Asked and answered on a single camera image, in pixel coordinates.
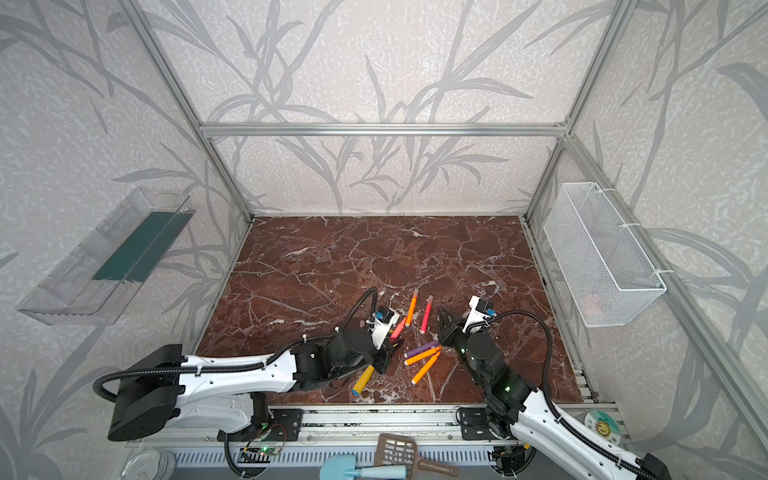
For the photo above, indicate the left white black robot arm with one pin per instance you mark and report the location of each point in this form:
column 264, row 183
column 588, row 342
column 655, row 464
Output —
column 169, row 389

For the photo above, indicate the brown toy slotted spatula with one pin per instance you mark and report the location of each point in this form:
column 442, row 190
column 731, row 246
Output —
column 400, row 450

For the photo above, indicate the orange capped marker lower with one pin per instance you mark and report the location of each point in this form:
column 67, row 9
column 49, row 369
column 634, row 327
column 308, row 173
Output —
column 425, row 368

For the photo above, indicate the pink marker pen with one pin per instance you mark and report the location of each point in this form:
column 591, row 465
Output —
column 426, row 315

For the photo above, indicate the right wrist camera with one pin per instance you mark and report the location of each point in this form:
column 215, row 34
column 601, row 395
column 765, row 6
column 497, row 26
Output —
column 481, row 315

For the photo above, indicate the white wire mesh basket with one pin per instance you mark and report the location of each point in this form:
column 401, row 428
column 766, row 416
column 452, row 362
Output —
column 609, row 275

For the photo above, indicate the yellow-green tape roll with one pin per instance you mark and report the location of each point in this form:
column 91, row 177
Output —
column 604, row 425

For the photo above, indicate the teal toy shovel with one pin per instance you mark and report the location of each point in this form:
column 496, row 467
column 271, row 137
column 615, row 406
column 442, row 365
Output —
column 343, row 467

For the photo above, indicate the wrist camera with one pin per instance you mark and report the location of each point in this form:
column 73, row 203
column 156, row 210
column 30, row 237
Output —
column 481, row 315
column 384, row 319

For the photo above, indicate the purple capped marker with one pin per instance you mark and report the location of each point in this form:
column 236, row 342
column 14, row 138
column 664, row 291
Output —
column 421, row 349

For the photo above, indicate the orange capped marker upper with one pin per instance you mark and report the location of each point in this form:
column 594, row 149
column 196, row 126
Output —
column 422, row 355

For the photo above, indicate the orange capped marker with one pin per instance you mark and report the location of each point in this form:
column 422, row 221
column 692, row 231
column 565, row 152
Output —
column 422, row 355
column 425, row 368

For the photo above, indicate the yellow toy shovel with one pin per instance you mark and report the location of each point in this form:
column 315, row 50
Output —
column 363, row 381

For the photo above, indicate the aluminium mounting rail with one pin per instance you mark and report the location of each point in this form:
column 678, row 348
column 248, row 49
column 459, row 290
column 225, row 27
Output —
column 327, row 425

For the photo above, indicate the clear plastic wall bin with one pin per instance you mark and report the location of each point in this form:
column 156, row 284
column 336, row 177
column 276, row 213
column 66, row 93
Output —
column 95, row 283

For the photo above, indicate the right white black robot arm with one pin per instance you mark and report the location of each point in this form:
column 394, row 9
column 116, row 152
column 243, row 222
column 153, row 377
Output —
column 569, row 444

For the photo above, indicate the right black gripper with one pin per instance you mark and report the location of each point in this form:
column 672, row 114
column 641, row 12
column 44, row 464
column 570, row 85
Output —
column 459, row 335

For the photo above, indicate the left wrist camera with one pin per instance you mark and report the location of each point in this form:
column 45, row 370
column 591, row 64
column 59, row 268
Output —
column 384, row 319

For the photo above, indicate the red marker pen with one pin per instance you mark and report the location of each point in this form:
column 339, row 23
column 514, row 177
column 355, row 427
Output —
column 398, row 330

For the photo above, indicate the clear round dish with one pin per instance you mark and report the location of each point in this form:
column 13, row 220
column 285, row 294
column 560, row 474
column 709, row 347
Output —
column 149, row 464

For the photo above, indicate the orange marker pen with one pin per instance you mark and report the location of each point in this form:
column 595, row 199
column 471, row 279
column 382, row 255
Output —
column 412, row 307

